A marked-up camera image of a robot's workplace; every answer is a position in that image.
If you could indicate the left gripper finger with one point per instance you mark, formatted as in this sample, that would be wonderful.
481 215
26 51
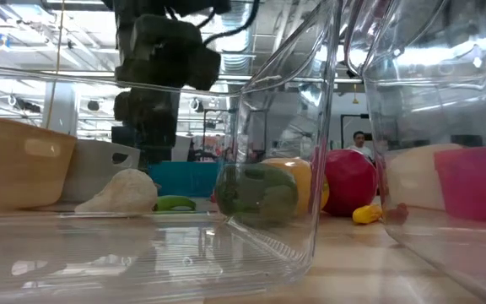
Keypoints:
150 110

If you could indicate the white toy garlic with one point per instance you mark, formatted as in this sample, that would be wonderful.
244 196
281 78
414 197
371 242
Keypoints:
120 194

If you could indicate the green toy lime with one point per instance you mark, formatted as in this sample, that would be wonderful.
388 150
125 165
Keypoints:
255 194

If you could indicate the orange toy fruit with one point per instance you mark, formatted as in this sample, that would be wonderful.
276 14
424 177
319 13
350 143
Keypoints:
304 177

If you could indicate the small yellow chili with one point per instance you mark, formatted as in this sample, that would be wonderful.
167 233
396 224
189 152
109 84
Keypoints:
366 214

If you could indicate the dark blue plastic bin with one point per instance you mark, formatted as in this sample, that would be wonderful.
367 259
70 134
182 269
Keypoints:
184 179

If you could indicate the grey plastic basket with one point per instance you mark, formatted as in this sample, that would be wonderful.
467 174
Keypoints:
95 169

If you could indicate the small green chili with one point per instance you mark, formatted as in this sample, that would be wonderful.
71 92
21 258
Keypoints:
175 202

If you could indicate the tan plastic basket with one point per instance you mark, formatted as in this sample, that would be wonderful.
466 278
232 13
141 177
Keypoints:
15 169

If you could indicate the clear plastic bin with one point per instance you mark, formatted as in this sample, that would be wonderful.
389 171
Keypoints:
458 262
99 262

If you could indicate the white plastic basket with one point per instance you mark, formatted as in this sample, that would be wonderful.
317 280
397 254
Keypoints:
412 177

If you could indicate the pink plastic bin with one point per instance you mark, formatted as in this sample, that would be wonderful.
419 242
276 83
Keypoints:
475 186

